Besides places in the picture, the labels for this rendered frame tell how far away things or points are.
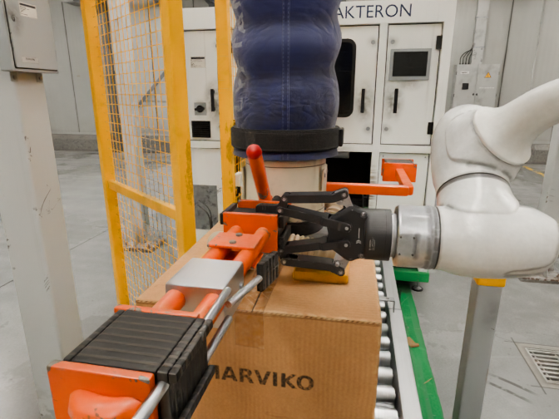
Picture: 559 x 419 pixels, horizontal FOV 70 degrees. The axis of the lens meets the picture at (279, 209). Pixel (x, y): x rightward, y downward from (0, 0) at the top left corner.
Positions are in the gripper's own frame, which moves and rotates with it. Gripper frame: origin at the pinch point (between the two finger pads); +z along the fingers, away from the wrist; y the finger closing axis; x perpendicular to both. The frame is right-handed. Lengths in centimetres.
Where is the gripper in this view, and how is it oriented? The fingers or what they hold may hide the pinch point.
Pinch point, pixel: (254, 227)
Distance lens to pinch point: 62.1
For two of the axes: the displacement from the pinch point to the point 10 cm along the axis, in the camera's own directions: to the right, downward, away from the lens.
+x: 1.9, -2.7, 9.4
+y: 0.0, 9.6, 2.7
